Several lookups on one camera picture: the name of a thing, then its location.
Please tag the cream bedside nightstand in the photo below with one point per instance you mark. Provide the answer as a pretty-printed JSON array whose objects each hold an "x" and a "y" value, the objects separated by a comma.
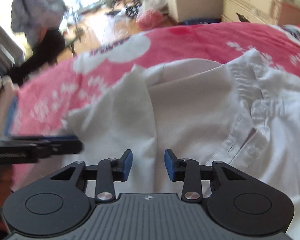
[{"x": 275, "y": 12}]

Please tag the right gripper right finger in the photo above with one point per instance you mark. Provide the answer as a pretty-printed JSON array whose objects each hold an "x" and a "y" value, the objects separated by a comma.
[{"x": 187, "y": 171}]

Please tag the seated person grey jacket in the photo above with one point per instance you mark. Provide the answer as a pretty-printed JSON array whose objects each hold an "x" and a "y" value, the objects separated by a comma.
[{"x": 39, "y": 20}]

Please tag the red floral bed blanket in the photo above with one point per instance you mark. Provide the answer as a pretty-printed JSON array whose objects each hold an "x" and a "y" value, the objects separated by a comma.
[{"x": 78, "y": 81}]

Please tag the blue water bottle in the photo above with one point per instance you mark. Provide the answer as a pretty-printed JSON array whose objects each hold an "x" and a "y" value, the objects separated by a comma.
[{"x": 201, "y": 21}]

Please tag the red plastic bag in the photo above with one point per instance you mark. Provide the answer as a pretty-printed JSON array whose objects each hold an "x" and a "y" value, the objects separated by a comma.
[{"x": 151, "y": 14}]

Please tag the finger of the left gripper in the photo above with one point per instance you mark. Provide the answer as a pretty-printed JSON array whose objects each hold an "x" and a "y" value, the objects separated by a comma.
[
  {"x": 48, "y": 138},
  {"x": 62, "y": 148}
]

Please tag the white button shirt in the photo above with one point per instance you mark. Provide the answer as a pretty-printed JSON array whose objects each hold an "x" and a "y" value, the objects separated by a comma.
[{"x": 243, "y": 113}]

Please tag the pile of folded clothes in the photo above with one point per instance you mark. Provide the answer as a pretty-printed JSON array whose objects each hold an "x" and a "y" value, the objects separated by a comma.
[{"x": 8, "y": 91}]

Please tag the left hand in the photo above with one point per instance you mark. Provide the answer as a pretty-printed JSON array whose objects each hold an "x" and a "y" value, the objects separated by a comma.
[{"x": 6, "y": 182}]

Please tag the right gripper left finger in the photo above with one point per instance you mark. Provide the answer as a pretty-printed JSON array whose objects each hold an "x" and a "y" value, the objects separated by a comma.
[{"x": 109, "y": 171}]

